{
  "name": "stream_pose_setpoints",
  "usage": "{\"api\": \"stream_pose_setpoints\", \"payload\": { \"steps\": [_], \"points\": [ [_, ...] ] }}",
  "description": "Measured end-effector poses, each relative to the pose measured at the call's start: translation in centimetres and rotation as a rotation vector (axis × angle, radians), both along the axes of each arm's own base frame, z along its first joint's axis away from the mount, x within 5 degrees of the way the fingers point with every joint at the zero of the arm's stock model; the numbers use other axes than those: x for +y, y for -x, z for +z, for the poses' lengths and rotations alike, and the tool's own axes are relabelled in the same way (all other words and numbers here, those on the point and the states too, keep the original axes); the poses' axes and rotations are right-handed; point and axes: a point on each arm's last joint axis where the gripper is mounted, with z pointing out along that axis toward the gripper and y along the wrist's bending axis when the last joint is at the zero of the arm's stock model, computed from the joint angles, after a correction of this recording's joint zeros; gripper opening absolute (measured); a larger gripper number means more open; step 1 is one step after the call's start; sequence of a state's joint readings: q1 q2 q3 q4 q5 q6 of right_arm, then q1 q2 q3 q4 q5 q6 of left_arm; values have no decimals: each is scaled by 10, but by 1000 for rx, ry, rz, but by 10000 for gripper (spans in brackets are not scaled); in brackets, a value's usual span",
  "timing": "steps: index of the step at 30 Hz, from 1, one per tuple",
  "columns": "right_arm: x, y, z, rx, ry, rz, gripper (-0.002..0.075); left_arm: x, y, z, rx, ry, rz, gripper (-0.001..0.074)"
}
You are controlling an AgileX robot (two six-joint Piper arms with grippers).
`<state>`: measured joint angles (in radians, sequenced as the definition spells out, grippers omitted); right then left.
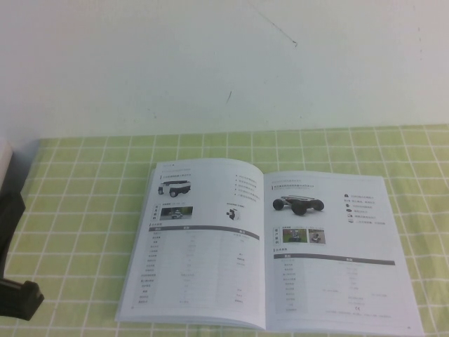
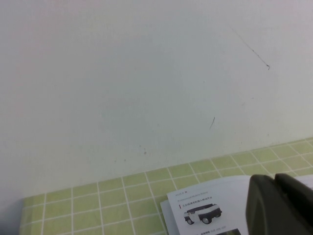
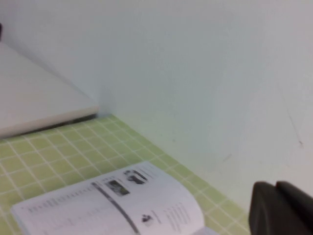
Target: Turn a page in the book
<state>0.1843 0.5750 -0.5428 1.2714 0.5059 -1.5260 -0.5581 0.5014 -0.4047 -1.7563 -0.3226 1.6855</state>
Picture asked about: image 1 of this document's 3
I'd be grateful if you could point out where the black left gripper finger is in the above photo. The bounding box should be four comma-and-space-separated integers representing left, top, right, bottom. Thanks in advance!
0, 279, 46, 322

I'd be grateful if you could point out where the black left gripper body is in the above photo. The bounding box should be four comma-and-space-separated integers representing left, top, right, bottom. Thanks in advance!
0, 190, 27, 280

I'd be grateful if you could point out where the white manual book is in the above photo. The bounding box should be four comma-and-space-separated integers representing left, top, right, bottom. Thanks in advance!
114, 157, 426, 337

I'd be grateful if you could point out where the green checked tablecloth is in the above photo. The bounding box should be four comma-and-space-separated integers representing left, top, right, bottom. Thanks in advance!
0, 123, 449, 337

